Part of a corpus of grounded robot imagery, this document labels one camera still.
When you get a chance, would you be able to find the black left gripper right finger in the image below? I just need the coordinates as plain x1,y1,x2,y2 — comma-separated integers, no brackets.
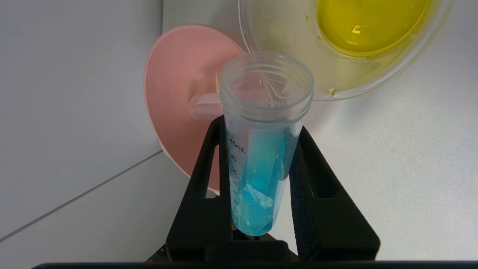
289,126,381,262

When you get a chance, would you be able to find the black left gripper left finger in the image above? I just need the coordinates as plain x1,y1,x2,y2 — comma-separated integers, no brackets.
165,115,233,262

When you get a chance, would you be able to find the test tube with blue pigment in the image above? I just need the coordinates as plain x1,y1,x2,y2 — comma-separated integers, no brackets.
219,51,314,237

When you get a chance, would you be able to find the test tube with yellow pigment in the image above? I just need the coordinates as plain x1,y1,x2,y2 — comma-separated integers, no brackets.
189,93,224,121

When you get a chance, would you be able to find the clear glass beaker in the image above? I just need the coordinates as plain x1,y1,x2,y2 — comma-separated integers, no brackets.
238,0,454,101

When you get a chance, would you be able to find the pink plastic bowl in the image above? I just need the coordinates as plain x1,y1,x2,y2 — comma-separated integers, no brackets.
144,24,247,195

